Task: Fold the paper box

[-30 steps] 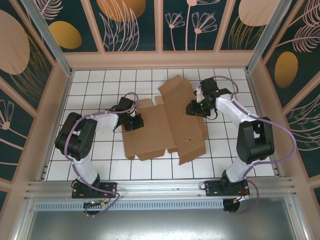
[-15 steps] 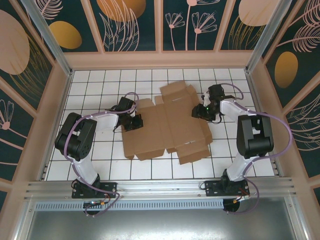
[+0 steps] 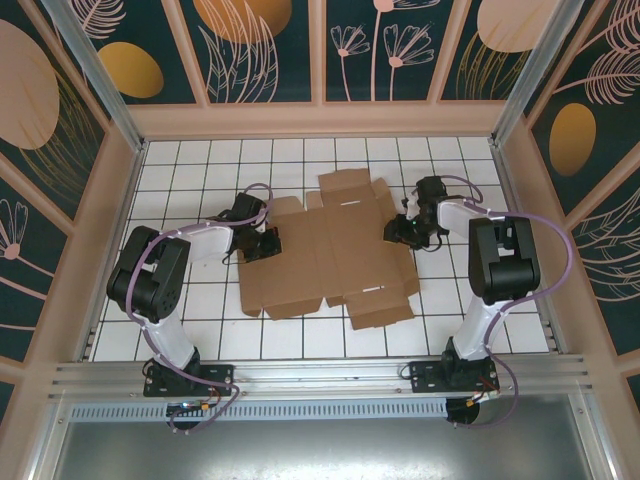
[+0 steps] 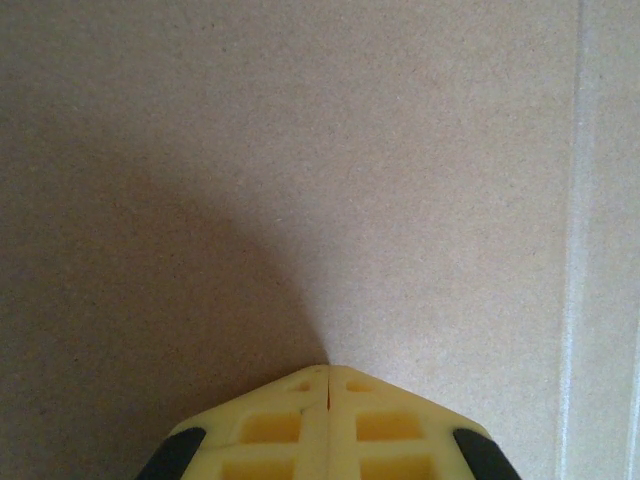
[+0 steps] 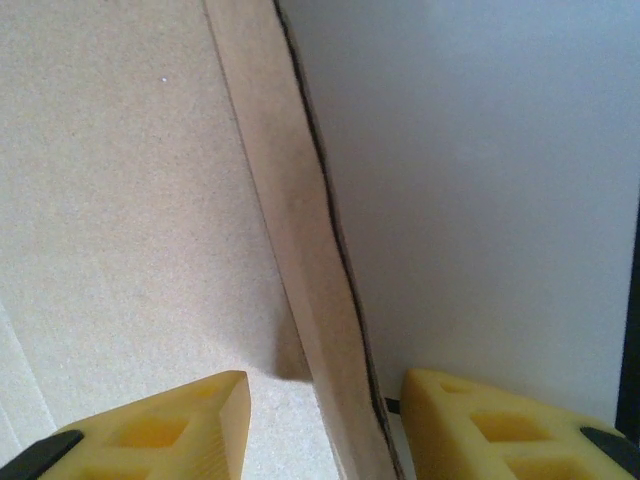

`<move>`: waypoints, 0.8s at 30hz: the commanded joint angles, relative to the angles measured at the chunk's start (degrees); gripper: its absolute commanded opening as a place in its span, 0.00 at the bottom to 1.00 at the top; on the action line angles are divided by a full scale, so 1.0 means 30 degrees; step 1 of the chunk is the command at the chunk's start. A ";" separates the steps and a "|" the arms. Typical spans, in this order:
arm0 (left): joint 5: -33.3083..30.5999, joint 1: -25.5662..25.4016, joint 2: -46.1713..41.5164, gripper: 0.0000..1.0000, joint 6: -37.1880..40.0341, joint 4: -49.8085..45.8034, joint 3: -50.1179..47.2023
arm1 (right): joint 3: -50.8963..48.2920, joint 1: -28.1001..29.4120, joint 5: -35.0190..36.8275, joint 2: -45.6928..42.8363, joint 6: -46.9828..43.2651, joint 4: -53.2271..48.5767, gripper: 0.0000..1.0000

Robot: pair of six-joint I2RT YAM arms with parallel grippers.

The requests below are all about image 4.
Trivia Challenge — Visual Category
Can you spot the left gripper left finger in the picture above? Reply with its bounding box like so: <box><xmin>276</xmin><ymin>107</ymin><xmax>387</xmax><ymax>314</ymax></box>
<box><xmin>135</xmin><ymin>365</ymin><xmax>332</xmax><ymax>480</ymax></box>

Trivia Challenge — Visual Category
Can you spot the brown cardboard box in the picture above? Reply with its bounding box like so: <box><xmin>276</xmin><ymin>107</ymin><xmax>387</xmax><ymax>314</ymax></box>
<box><xmin>0</xmin><ymin>0</ymin><xmax>640</xmax><ymax>480</ymax></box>

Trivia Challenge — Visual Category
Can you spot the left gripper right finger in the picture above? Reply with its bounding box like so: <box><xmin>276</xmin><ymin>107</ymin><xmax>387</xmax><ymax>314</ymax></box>
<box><xmin>327</xmin><ymin>364</ymin><xmax>522</xmax><ymax>480</ymax></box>

